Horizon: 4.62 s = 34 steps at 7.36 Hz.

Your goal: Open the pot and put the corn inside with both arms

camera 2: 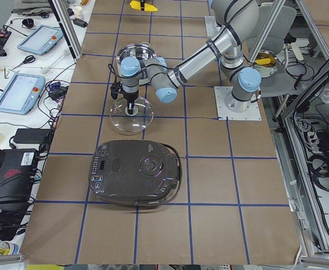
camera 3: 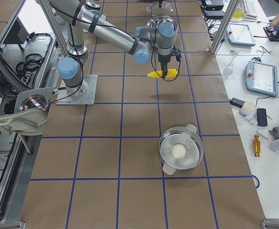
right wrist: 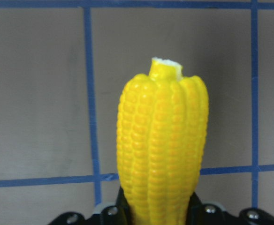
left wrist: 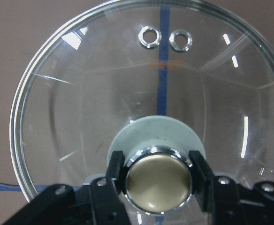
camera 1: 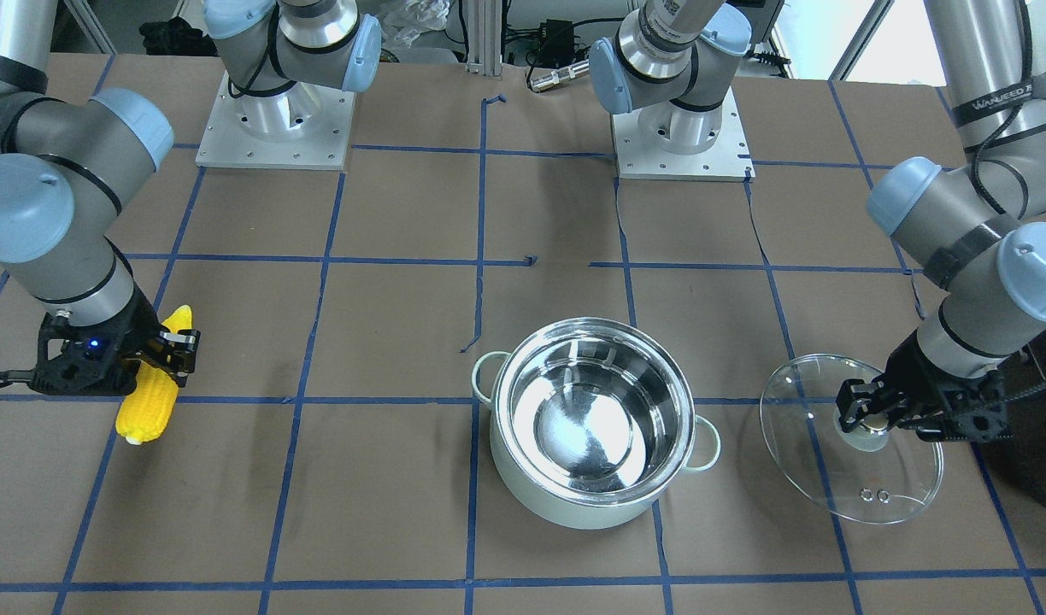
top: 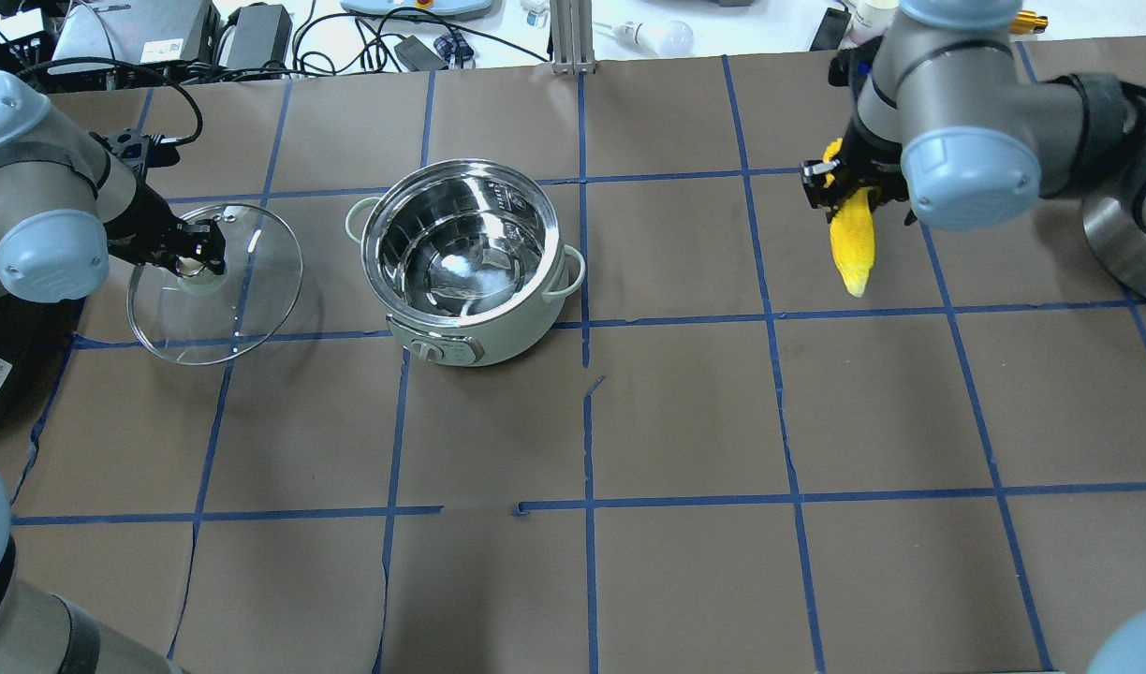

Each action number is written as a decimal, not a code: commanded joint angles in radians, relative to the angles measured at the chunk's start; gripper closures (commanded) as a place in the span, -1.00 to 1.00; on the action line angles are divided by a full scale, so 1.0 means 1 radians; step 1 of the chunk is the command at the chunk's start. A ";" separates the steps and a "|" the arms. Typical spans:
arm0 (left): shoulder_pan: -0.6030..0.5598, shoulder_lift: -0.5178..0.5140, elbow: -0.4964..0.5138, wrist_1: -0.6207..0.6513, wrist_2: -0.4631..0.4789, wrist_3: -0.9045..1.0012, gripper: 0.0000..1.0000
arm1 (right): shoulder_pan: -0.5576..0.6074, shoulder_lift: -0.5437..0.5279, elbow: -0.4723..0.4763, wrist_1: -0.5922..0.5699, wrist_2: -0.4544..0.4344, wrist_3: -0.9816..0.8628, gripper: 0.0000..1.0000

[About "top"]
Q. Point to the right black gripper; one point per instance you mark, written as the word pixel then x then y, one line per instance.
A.
pixel 861 167

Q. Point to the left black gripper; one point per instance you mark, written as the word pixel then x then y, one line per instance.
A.
pixel 145 218

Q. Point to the yellow toy corn cob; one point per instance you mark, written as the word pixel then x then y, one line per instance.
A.
pixel 852 238

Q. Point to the glass pot lid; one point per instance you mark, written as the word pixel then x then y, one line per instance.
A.
pixel 211 313

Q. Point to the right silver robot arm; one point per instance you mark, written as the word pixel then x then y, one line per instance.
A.
pixel 941 122

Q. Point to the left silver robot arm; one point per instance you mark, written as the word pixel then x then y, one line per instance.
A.
pixel 70 200

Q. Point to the pale green electric pot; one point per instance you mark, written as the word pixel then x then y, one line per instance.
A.
pixel 467 259

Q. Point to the white light bulb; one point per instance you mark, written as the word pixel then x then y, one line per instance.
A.
pixel 663 39

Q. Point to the black power adapter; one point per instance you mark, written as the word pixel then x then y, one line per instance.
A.
pixel 258 37

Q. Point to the aluminium profile post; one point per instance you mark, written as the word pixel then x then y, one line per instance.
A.
pixel 571 34

